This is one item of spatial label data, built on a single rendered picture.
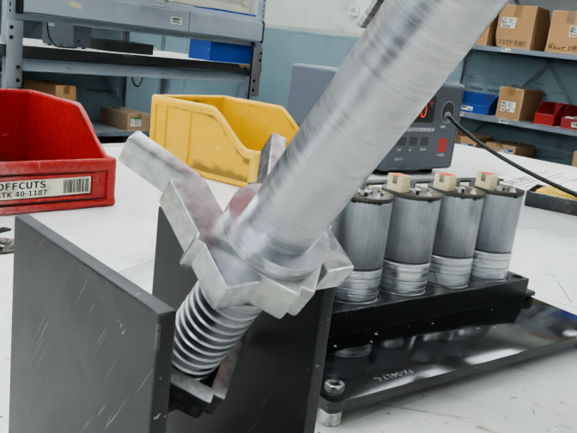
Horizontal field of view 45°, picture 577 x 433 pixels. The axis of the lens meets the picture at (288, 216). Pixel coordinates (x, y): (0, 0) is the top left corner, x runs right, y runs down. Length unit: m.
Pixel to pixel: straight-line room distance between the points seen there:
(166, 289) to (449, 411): 0.13
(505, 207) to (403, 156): 0.39
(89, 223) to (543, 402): 0.27
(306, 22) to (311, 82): 5.46
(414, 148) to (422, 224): 0.44
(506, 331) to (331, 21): 5.80
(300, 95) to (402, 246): 0.50
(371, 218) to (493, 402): 0.08
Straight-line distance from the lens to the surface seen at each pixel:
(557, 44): 4.74
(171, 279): 0.15
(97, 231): 0.41
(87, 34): 3.04
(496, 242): 0.33
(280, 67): 6.35
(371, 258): 0.27
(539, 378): 0.30
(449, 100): 0.75
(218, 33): 3.35
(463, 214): 0.30
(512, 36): 4.83
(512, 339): 0.30
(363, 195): 0.26
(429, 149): 0.74
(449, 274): 0.31
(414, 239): 0.29
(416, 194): 0.28
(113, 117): 5.35
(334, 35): 6.01
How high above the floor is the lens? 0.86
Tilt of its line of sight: 14 degrees down
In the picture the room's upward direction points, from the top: 7 degrees clockwise
